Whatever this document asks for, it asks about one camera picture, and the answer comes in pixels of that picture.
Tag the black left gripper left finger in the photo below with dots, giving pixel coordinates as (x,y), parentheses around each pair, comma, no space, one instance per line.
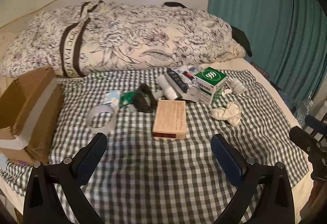
(41,202)

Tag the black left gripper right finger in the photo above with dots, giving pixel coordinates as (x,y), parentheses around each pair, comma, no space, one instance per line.
(275,203)

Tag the white glove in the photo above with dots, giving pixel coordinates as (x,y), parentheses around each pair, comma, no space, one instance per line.
(231,113)

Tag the clear tape roll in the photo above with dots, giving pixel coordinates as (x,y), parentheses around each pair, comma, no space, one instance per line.
(101,119)

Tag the green 999 medicine box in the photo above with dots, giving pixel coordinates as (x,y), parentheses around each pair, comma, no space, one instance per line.
(210,81)

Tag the blue cloud tissue pack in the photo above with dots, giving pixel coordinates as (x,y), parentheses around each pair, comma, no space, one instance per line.
(112,99)

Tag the tan box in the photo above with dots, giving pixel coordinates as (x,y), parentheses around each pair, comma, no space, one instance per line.
(170,120)

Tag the green foil packet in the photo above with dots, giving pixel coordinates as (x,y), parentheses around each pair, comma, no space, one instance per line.
(127,98)

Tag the black bag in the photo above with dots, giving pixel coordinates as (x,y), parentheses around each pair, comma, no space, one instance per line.
(143,99)

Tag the white sock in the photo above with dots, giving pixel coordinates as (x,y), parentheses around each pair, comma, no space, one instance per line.
(167,89)

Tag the black power strip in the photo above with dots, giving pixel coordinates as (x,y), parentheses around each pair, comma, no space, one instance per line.
(176,82)

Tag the brown cardboard box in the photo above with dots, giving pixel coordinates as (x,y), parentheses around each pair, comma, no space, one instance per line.
(30,106)

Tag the teal curtain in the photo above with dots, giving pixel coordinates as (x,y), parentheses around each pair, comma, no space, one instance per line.
(287,39)

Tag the green checkered cloth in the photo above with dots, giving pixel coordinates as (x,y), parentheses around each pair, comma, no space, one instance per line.
(142,179)

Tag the black garment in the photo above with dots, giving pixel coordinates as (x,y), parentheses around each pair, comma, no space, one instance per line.
(240,37)

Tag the floral white duvet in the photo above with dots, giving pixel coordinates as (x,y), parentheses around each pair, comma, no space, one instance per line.
(99,36)

